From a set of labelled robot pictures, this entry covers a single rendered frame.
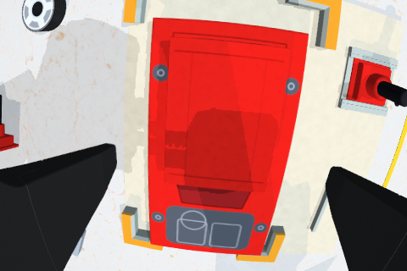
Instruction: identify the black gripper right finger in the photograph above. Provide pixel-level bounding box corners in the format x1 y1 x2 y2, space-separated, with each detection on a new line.
325 166 407 271

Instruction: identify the black toy wheel with white hub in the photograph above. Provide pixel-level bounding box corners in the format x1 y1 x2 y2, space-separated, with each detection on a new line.
21 0 67 33

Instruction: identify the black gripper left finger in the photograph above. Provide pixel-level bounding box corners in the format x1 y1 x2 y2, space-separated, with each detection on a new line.
0 142 118 271

